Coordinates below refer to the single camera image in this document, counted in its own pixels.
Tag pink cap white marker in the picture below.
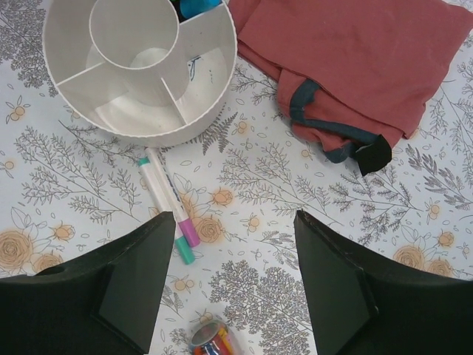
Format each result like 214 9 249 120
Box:
145 147 200 248

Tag teal cap white marker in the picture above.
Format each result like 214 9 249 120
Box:
138 158 195 265

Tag blue cap black highlighter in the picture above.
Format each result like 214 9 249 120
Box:
171 0 221 21

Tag red folded cloth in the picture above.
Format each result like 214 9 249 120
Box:
229 0 472 175

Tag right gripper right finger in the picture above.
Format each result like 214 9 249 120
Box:
294 211 472 354

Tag pink pencil case tube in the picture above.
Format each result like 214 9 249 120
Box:
188 320 242 355

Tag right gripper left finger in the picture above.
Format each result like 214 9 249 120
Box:
1 215 174 354

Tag white round divided organizer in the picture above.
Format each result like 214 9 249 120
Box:
43 1 237 147

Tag floral table mat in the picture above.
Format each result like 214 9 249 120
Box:
1 1 472 354

